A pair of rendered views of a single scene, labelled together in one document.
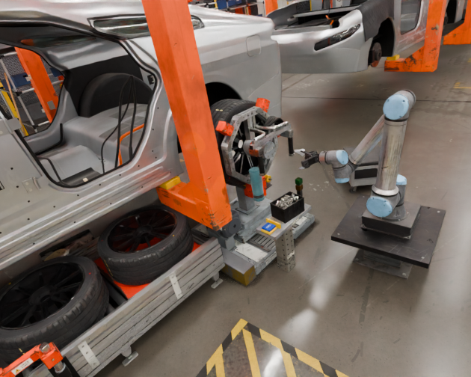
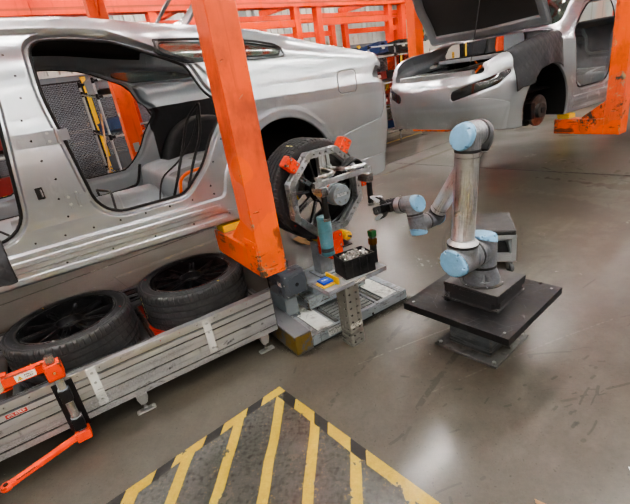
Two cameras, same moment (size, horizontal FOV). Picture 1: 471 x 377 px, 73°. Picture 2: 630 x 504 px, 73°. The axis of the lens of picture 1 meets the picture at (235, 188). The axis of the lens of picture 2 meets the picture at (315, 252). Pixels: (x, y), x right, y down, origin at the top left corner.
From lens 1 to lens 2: 0.69 m
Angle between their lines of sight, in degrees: 12
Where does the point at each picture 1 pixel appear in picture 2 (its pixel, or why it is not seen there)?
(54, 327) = (67, 347)
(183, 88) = (228, 107)
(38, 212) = (76, 230)
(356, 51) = (505, 102)
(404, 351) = (458, 443)
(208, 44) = (287, 75)
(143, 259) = (178, 299)
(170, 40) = (216, 55)
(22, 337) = (34, 351)
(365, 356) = (408, 441)
